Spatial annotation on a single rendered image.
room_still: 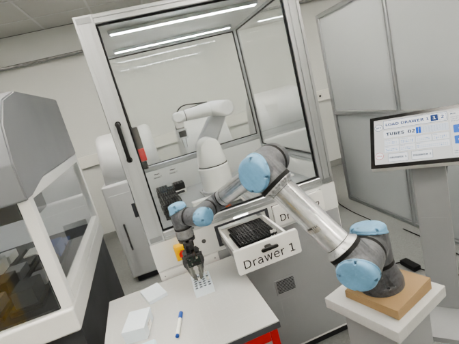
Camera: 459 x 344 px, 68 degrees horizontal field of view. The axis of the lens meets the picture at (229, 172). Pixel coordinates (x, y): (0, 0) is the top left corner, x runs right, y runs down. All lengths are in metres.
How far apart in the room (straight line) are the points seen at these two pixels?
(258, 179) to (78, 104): 4.00
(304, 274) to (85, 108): 3.66
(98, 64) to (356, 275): 1.28
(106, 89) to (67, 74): 3.31
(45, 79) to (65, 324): 3.77
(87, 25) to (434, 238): 2.04
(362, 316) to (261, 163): 0.60
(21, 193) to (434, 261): 2.08
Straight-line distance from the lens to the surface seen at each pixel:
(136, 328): 1.42
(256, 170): 1.04
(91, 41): 1.63
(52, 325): 1.60
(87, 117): 4.85
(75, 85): 4.88
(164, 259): 1.74
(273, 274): 1.94
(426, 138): 2.01
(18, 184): 1.42
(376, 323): 1.25
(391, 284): 1.28
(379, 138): 2.05
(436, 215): 2.18
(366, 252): 1.10
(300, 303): 2.09
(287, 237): 1.49
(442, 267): 2.33
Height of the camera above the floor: 1.56
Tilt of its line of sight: 13 degrees down
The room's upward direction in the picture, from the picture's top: 15 degrees counter-clockwise
